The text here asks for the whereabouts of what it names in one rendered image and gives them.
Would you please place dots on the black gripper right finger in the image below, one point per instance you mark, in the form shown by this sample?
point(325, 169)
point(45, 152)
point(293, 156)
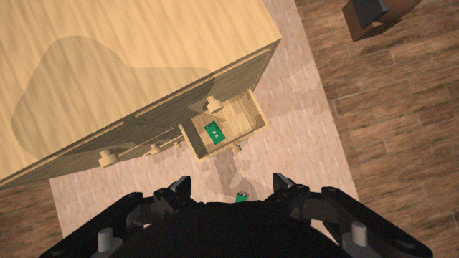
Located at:
point(362, 232)

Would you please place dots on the green nine-volt battery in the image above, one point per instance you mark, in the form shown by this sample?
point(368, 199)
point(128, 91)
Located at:
point(240, 197)
point(214, 132)

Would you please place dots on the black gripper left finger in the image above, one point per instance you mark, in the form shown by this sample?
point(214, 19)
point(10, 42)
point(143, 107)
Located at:
point(104, 233)

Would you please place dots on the light wooden chest of drawers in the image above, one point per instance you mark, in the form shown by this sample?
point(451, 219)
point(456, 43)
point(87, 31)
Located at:
point(70, 69)

